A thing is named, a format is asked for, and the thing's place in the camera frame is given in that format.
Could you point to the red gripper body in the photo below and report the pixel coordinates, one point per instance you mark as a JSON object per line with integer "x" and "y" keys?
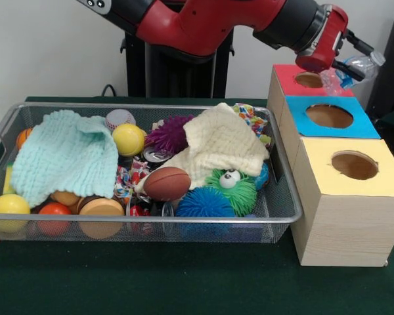
{"x": 328, "y": 42}

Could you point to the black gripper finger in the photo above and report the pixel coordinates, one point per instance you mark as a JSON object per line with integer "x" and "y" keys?
{"x": 349, "y": 69}
{"x": 358, "y": 42}

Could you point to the clear plastic bottle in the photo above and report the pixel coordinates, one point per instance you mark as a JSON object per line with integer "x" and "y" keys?
{"x": 369, "y": 67}

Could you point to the cream knitted cloth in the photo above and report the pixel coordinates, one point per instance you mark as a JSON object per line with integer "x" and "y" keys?
{"x": 223, "y": 141}

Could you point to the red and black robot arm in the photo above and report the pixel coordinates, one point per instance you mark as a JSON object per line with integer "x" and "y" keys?
{"x": 200, "y": 26}

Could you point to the wooden three-hole box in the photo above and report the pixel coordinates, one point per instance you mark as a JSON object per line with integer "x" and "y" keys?
{"x": 348, "y": 229}

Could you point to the silver mesh bin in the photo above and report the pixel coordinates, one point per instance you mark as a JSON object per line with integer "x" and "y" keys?
{"x": 144, "y": 217}

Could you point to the green spiky toy with eyes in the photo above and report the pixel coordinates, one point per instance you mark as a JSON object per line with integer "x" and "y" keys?
{"x": 239, "y": 197}

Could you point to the purple spiky ball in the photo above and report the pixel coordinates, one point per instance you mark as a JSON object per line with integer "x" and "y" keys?
{"x": 167, "y": 134}

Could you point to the blue spiky ball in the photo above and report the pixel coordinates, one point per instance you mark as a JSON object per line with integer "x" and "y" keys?
{"x": 203, "y": 205}

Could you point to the silver drink can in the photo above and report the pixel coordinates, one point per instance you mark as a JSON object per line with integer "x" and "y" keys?
{"x": 156, "y": 154}

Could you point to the brown toy football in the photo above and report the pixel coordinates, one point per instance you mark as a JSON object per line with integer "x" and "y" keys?
{"x": 167, "y": 183}

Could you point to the yellow ball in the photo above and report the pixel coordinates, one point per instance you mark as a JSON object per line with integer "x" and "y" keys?
{"x": 8, "y": 206}
{"x": 128, "y": 139}

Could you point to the white baseball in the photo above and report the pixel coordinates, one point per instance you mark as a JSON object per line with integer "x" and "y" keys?
{"x": 118, "y": 119}

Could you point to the mint green knitted cloth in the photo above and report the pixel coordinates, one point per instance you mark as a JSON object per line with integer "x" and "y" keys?
{"x": 62, "y": 157}

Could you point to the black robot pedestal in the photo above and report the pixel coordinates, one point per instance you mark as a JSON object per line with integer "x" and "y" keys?
{"x": 184, "y": 78}

